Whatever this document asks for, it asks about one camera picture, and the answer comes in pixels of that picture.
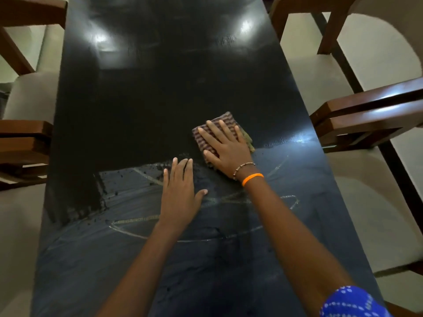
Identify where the person's right hand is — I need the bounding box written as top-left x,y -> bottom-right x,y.
197,119 -> 257,181

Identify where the person's left hand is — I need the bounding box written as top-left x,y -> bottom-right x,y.
158,157 -> 209,230

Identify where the checkered cleaning cloth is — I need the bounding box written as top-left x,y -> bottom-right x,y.
192,111 -> 256,167

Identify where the person's right forearm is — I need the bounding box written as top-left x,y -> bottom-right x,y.
243,176 -> 356,317

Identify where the person's left forearm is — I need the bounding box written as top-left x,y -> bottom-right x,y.
96,221 -> 186,317

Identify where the orange wristband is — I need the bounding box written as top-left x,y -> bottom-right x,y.
241,173 -> 265,188

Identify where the black table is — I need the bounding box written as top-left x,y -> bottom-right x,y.
30,0 -> 386,317

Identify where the beige wooden armchair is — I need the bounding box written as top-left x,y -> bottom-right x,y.
0,136 -> 50,317
314,99 -> 423,317
269,0 -> 423,128
0,0 -> 68,139

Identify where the blue patterned dress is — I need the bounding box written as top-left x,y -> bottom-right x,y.
319,286 -> 394,317

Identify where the thin beaded bracelet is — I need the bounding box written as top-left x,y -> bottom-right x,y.
232,162 -> 256,181

